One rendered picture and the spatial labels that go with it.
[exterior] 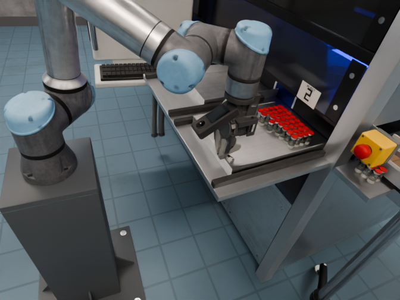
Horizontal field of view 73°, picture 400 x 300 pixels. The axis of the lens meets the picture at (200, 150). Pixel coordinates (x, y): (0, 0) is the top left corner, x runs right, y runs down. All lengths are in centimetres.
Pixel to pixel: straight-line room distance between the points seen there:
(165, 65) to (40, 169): 53
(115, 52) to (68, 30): 74
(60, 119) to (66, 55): 17
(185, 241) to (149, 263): 23
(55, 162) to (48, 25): 36
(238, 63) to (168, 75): 18
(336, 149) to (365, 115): 14
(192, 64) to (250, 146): 47
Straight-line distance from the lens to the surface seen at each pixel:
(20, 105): 82
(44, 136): 81
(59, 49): 80
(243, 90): 62
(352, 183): 92
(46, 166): 87
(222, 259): 162
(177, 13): 149
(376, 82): 82
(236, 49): 59
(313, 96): 94
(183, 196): 183
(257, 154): 86
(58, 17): 77
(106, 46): 150
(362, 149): 82
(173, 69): 47
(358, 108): 85
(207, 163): 79
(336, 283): 139
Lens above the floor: 143
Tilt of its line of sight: 41 degrees down
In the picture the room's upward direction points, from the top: 8 degrees clockwise
